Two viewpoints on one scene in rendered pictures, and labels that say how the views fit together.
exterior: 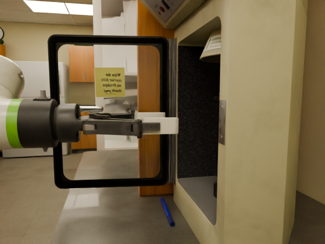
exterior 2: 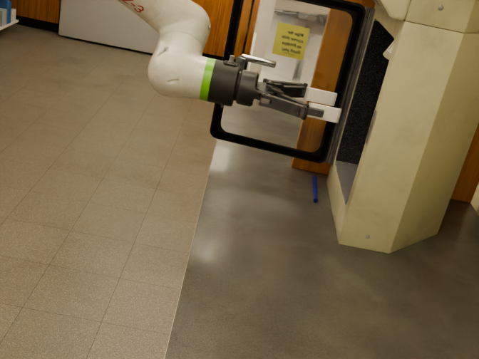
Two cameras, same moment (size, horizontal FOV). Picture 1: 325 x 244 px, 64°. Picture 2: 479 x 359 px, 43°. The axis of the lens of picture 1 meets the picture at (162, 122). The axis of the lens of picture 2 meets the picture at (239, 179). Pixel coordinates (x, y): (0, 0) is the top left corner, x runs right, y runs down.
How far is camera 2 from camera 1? 0.83 m
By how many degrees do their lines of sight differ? 20
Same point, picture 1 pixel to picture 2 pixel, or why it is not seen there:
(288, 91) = (433, 117)
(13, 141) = (202, 95)
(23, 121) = (215, 82)
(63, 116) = (245, 84)
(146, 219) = (292, 190)
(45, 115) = (232, 81)
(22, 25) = not seen: outside the picture
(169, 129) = (331, 117)
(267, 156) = (400, 163)
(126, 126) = (295, 108)
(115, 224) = (262, 186)
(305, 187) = not seen: outside the picture
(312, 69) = not seen: outside the picture
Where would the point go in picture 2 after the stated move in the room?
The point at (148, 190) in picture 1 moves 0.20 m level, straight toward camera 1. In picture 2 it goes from (302, 164) to (293, 194)
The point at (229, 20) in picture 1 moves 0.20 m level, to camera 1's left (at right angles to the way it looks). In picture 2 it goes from (395, 52) to (290, 26)
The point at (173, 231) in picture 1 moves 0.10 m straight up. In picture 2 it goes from (314, 206) to (325, 168)
